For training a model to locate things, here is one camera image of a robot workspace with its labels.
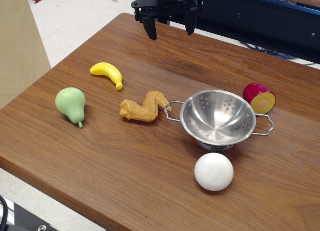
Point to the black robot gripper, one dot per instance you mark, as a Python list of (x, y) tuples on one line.
[(149, 10)]

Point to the yellow toy banana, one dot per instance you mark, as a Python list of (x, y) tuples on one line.
[(110, 71)]

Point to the small steel colander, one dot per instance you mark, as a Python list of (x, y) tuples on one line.
[(216, 119)]

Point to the tan toy chicken wing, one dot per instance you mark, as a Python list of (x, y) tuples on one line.
[(148, 111)]

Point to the red halved toy fruit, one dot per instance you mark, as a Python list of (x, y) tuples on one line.
[(260, 98)]

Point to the green toy pear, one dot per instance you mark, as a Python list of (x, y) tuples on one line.
[(71, 102)]

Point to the light plywood panel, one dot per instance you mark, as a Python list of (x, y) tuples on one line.
[(23, 58)]

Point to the white toy egg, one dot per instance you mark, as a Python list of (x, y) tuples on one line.
[(214, 172)]

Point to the dark blue metal frame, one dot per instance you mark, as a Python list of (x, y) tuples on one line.
[(272, 24)]

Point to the black metal base bracket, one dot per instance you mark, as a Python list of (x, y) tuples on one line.
[(20, 219)]

